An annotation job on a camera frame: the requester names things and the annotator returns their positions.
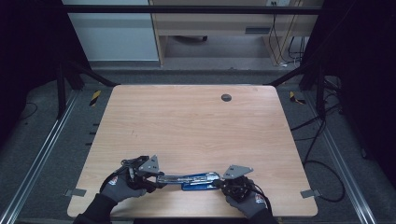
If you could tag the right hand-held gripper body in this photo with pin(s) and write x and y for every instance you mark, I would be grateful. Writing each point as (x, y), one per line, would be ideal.
(236, 171)

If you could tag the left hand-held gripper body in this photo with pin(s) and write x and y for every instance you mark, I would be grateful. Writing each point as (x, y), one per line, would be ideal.
(151, 165)

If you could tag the person's right hand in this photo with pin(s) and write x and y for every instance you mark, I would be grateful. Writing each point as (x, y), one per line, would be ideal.
(249, 207)

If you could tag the person's left hand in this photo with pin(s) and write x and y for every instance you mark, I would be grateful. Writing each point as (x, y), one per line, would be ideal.
(120, 188)

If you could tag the grey round table grommet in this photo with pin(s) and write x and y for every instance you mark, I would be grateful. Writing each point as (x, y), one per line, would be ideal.
(226, 97)

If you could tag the yellow black hazard tape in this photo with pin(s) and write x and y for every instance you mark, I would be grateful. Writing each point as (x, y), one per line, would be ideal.
(294, 98)
(95, 98)

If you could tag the white cabinet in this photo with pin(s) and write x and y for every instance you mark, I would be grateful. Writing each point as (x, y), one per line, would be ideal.
(115, 37)

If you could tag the light wooden desk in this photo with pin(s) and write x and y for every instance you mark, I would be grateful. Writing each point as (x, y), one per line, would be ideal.
(218, 23)

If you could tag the black curtain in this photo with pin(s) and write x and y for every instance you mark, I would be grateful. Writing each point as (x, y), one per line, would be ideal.
(364, 77)
(28, 56)

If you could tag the grey table corner bracket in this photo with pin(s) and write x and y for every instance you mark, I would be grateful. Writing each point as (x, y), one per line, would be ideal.
(310, 193)
(74, 192)

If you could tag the aluminium floor rail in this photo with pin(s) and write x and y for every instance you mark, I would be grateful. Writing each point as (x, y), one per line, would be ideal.
(342, 161)
(37, 158)

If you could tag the black metal frame stand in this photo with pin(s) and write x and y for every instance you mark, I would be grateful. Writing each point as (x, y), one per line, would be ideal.
(320, 90)
(61, 93)

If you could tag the black horizontal frame bar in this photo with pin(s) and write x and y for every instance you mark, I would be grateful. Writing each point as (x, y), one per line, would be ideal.
(186, 9)

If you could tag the white wall socket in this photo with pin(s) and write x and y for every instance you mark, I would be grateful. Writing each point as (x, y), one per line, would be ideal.
(277, 2)

